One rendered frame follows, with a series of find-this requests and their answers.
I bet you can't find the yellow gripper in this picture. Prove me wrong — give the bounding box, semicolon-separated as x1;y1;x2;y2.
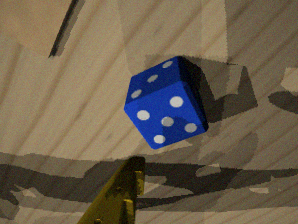
77;156;145;224

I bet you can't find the blue die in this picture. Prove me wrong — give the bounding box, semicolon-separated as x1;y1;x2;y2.
124;56;209;149

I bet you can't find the tan flat mat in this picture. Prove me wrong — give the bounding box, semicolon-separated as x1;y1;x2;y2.
0;0;74;58

